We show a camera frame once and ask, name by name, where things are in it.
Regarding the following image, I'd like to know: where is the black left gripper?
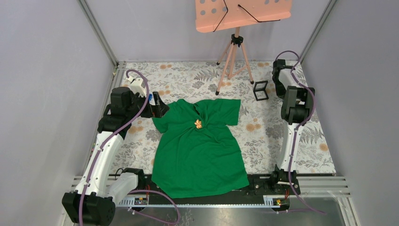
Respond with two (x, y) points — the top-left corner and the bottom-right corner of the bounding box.
(126, 91), (169, 120)

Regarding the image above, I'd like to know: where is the orange brooch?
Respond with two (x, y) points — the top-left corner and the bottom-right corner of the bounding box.
(194, 120), (202, 129)

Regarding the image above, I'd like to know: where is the green t-shirt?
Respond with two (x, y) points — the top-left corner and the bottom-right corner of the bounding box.
(152, 99), (249, 198)

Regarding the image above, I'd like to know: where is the black display box frame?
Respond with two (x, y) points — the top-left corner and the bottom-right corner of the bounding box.
(253, 81), (269, 101)

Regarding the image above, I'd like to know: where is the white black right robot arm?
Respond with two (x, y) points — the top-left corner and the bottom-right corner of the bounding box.
(269, 59), (315, 194)

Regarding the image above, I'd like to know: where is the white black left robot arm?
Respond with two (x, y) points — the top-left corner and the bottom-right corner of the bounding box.
(62, 87), (169, 226)

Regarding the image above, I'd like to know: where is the pink music stand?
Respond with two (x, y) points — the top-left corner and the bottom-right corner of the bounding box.
(195, 0), (293, 95)

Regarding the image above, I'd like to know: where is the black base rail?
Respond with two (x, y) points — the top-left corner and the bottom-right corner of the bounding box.
(128, 173), (301, 208)

